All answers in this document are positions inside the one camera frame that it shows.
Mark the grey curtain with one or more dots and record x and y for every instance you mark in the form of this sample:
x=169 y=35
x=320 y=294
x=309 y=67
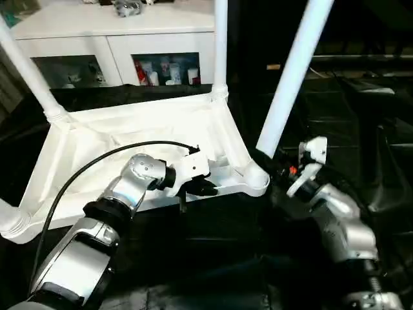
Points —
x=9 y=84

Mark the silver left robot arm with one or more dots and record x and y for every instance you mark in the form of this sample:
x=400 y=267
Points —
x=129 y=187

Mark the dark patterned jar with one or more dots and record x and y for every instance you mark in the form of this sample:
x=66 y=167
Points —
x=128 y=8

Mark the black plastic mat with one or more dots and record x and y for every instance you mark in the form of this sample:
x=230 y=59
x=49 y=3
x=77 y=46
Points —
x=209 y=232

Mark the white plastic table top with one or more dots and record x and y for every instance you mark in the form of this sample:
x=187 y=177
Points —
x=129 y=122

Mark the red bottle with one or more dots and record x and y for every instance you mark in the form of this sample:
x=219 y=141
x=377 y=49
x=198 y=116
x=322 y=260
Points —
x=139 y=72

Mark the small white cup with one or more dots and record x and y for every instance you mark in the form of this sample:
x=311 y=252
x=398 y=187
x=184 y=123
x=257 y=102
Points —
x=192 y=77

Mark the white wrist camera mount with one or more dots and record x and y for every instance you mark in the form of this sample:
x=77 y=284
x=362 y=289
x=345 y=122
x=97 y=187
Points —
x=311 y=155
x=193 y=168

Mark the white plastic table leg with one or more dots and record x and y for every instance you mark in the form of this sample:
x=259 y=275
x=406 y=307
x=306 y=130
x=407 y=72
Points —
x=290 y=71
x=221 y=48
x=29 y=71
x=8 y=214

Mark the small white label sticker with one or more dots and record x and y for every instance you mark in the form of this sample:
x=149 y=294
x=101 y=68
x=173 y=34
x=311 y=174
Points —
x=273 y=67

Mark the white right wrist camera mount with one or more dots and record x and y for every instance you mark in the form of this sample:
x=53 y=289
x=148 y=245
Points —
x=311 y=155

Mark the white cabinet with glass doors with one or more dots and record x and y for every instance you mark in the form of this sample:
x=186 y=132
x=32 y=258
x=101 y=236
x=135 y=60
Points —
x=80 y=35

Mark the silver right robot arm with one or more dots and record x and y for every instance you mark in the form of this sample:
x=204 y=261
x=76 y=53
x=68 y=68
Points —
x=342 y=219

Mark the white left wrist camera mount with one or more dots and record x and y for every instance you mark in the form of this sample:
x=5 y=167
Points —
x=193 y=168

